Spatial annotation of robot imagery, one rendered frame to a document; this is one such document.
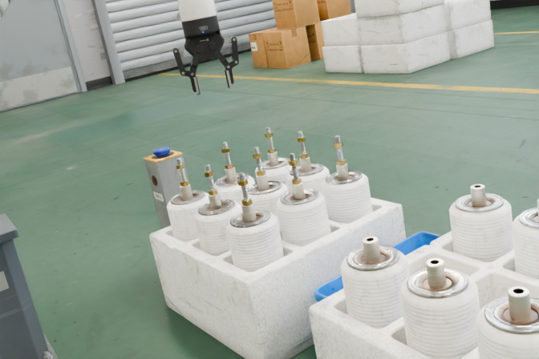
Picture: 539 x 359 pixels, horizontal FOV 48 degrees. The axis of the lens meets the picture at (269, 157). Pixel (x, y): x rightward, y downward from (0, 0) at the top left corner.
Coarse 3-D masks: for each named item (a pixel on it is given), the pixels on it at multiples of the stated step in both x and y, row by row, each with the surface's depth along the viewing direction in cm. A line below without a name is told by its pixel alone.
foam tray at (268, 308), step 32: (352, 224) 117; (384, 224) 120; (160, 256) 131; (192, 256) 117; (224, 256) 114; (288, 256) 109; (320, 256) 111; (192, 288) 122; (224, 288) 110; (256, 288) 103; (288, 288) 107; (192, 320) 127; (224, 320) 114; (256, 320) 104; (288, 320) 108; (256, 352) 107; (288, 352) 109
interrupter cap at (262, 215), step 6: (258, 210) 113; (264, 210) 112; (234, 216) 112; (240, 216) 112; (258, 216) 111; (264, 216) 109; (270, 216) 110; (234, 222) 109; (240, 222) 109; (246, 222) 109; (252, 222) 108; (258, 222) 107; (264, 222) 107
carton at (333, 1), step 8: (320, 0) 512; (328, 0) 505; (336, 0) 509; (344, 0) 513; (320, 8) 515; (328, 8) 507; (336, 8) 511; (344, 8) 515; (320, 16) 518; (328, 16) 508; (336, 16) 512
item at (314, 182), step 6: (324, 168) 131; (288, 174) 132; (318, 174) 129; (324, 174) 129; (288, 180) 131; (306, 180) 128; (312, 180) 128; (318, 180) 128; (288, 186) 132; (306, 186) 128; (312, 186) 128; (318, 186) 129
